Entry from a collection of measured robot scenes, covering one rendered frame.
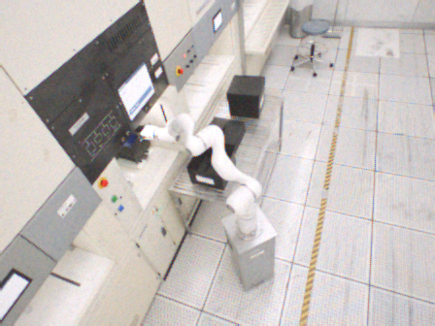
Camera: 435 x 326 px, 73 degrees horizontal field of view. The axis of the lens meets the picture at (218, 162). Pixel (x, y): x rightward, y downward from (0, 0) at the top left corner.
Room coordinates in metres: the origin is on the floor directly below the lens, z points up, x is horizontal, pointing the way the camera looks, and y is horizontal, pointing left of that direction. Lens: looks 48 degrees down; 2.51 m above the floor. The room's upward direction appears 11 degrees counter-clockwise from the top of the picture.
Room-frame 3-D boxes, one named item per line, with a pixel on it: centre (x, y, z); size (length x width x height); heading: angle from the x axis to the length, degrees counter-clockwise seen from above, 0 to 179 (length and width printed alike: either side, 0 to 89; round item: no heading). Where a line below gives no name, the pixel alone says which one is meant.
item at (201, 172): (1.46, 0.05, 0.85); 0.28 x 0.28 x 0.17; 60
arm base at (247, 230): (0.95, -0.12, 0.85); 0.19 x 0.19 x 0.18
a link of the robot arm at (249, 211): (0.93, -0.09, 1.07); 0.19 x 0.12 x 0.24; 127
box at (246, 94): (2.17, -0.37, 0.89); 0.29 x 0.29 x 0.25; 65
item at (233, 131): (1.81, -0.09, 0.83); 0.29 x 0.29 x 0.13; 60
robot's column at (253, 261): (0.95, -0.12, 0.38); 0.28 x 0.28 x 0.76; 16
